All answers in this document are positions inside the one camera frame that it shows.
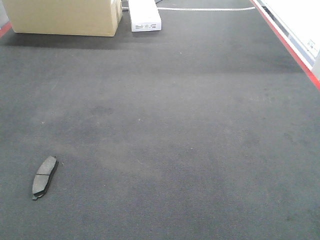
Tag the red conveyor edge rail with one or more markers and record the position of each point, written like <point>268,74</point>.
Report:
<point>294,52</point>

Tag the grey brake pad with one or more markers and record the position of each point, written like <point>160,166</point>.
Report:
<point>43,177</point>

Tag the white carton box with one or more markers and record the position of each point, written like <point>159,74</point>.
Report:
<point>144,16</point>

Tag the dark grey conveyor belt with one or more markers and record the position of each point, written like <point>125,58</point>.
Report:
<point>205,130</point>

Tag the cardboard box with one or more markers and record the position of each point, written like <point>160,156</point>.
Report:
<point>99,18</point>

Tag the white machine frame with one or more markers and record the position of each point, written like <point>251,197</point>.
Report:
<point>301,20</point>

